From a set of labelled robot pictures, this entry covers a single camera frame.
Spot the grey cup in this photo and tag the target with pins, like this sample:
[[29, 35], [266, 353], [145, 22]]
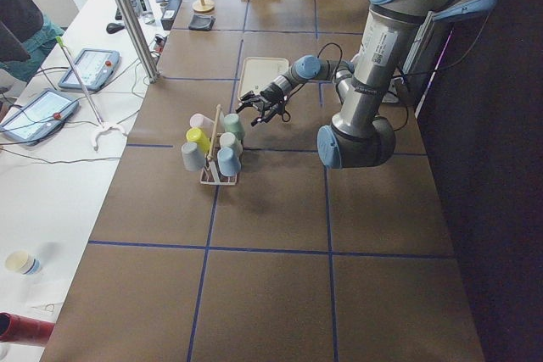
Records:
[[193, 158]]

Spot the cream rabbit tray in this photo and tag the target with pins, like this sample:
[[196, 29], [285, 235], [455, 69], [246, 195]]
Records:
[[258, 72]]

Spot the person in dark clothes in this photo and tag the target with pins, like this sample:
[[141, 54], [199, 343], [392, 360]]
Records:
[[27, 37]]

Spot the grey folded cloth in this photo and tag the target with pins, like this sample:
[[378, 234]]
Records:
[[201, 22]]

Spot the teach pendant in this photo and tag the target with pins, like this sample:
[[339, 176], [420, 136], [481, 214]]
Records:
[[96, 66], [39, 118]]

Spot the black computer mouse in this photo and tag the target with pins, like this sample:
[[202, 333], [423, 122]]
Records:
[[112, 28]]

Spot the blue cup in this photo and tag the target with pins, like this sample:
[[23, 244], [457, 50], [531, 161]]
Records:
[[228, 162]]

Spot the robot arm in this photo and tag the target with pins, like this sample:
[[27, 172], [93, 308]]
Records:
[[357, 136]]

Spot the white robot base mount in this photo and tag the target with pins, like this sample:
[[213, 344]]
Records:
[[392, 94]]

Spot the white reacher grabber stick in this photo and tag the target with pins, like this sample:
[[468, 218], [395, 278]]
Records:
[[72, 80]]

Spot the red cylinder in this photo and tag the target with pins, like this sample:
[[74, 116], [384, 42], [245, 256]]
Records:
[[24, 330]]

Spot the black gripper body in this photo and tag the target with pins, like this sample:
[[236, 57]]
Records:
[[270, 92]]

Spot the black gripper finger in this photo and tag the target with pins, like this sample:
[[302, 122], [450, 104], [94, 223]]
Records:
[[251, 99], [265, 116]]

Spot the yellow cup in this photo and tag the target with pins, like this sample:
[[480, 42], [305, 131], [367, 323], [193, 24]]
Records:
[[198, 136]]

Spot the pink cup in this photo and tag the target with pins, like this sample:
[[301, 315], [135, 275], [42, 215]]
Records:
[[201, 121]]

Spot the aluminium frame post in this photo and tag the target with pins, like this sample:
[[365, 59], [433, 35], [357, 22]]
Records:
[[138, 40]]

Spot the paper cup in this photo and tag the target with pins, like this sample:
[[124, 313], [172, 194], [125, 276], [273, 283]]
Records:
[[23, 263]]

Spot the teach pendant near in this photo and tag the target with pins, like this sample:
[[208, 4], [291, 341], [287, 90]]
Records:
[[39, 118]]

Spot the teach pendant far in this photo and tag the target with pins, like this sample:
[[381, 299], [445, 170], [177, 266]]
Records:
[[96, 66]]

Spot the white wire cup rack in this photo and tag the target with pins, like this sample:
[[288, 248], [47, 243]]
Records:
[[211, 175]]

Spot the cream cup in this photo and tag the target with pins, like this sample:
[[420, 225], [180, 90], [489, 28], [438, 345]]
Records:
[[229, 140]]

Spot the black box on desk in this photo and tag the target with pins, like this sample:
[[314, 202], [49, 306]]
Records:
[[169, 10]]

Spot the green cup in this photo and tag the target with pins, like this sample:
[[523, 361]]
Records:
[[232, 123]]

